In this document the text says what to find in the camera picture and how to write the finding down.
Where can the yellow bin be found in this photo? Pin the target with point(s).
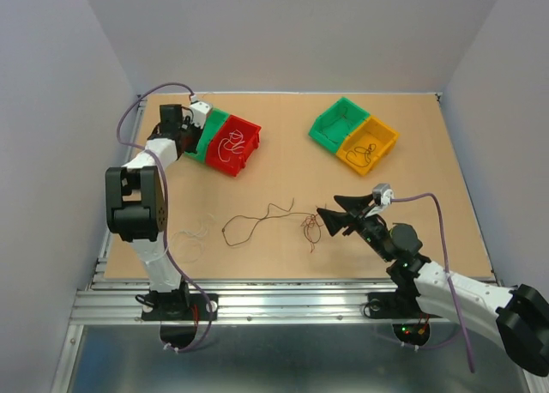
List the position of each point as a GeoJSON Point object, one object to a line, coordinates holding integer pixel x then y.
{"type": "Point", "coordinates": [363, 149]}

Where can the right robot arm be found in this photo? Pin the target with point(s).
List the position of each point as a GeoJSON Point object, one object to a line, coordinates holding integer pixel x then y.
{"type": "Point", "coordinates": [513, 318]}

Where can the right green bin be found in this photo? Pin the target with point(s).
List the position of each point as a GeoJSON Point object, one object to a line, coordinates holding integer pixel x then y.
{"type": "Point", "coordinates": [332, 127]}

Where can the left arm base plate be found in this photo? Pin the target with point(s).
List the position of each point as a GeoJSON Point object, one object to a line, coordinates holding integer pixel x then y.
{"type": "Point", "coordinates": [206, 309]}

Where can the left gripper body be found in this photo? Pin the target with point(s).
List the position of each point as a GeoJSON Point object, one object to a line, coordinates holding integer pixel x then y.
{"type": "Point", "coordinates": [191, 136]}

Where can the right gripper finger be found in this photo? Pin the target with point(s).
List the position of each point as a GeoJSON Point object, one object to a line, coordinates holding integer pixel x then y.
{"type": "Point", "coordinates": [334, 221]}
{"type": "Point", "coordinates": [356, 205]}

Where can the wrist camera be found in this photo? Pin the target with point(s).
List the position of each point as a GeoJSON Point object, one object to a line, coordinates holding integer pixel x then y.
{"type": "Point", "coordinates": [200, 111]}
{"type": "Point", "coordinates": [382, 195]}

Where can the green bin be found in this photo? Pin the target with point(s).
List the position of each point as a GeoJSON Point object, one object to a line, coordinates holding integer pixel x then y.
{"type": "Point", "coordinates": [332, 127]}
{"type": "Point", "coordinates": [213, 124]}

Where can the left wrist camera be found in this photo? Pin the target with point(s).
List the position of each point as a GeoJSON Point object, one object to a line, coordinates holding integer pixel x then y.
{"type": "Point", "coordinates": [200, 111]}

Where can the aluminium frame rail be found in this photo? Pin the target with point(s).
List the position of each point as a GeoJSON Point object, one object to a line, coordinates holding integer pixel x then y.
{"type": "Point", "coordinates": [284, 296]}

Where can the red bin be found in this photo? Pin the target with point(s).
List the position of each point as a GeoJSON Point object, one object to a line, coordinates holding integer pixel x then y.
{"type": "Point", "coordinates": [233, 145]}

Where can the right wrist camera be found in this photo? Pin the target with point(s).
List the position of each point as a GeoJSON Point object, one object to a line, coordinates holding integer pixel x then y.
{"type": "Point", "coordinates": [382, 195]}

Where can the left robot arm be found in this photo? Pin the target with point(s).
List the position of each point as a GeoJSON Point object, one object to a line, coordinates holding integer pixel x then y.
{"type": "Point", "coordinates": [137, 212]}

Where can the left green bin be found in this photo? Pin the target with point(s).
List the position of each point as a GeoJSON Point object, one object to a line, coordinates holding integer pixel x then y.
{"type": "Point", "coordinates": [213, 124]}

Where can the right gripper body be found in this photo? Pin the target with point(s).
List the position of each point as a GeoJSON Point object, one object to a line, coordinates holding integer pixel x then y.
{"type": "Point", "coordinates": [371, 230]}

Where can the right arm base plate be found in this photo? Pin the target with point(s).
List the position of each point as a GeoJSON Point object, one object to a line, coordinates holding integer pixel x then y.
{"type": "Point", "coordinates": [391, 305]}

